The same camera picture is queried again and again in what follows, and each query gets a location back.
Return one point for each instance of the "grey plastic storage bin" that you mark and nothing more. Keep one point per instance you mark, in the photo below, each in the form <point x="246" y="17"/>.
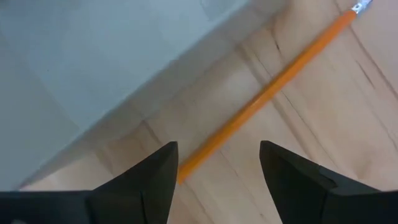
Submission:
<point x="77" y="62"/>

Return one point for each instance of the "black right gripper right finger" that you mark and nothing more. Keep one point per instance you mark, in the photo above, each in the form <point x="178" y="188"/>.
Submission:
<point x="304" y="199"/>

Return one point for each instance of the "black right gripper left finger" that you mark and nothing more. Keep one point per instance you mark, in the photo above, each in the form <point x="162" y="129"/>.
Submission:
<point x="140" y="199"/>

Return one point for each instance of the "orange pencil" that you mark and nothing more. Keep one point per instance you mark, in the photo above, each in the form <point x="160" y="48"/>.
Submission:
<point x="264" y="93"/>

